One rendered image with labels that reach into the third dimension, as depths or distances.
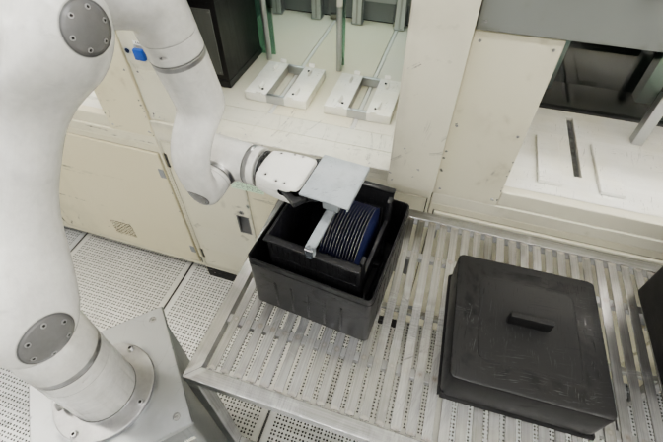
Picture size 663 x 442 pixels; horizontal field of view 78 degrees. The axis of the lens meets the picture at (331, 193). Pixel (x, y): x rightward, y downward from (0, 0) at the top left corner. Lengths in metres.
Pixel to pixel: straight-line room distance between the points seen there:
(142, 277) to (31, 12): 1.71
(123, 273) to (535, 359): 1.76
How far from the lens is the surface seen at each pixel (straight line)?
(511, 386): 0.88
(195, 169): 0.79
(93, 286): 2.19
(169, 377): 0.99
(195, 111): 0.76
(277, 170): 0.82
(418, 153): 1.01
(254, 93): 1.39
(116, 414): 0.99
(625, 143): 1.48
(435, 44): 0.87
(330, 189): 0.77
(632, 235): 1.28
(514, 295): 0.97
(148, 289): 2.07
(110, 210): 1.99
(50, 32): 0.51
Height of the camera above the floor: 1.64
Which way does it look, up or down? 46 degrees down
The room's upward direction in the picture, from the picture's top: straight up
